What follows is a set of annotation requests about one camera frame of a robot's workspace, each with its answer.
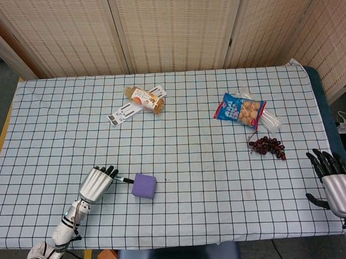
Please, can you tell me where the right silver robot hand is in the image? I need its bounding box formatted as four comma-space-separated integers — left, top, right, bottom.
302, 146, 346, 222

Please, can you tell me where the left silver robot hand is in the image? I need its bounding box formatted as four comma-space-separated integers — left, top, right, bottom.
76, 165, 121, 205

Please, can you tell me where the black marker pen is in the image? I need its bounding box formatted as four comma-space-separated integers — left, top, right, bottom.
112, 173, 135, 186

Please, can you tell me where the purple foam cube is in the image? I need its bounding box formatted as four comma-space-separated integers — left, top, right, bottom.
130, 172, 159, 201

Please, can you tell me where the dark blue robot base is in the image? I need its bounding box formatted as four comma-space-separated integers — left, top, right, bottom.
115, 240, 241, 259

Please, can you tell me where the white folding phone stand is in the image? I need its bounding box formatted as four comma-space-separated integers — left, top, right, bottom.
105, 84, 169, 128

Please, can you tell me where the dark red grape bunch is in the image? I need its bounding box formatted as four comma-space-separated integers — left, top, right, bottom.
246, 129, 288, 163

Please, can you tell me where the orange juice bottle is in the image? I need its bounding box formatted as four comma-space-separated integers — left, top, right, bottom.
123, 83, 165, 118

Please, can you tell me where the clear plastic cup package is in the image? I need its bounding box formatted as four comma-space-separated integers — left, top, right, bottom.
235, 87, 283, 137

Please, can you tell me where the white black checkered tablecloth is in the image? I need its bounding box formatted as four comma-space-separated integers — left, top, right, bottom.
0, 55, 346, 259

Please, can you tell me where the blue biscuit snack bag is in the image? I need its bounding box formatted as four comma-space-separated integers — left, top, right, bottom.
212, 89, 269, 134

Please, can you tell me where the woven folding screen panel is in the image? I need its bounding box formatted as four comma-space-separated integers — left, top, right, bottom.
0, 0, 46, 83
282, 0, 346, 107
106, 0, 251, 77
219, 0, 334, 71
0, 0, 131, 83

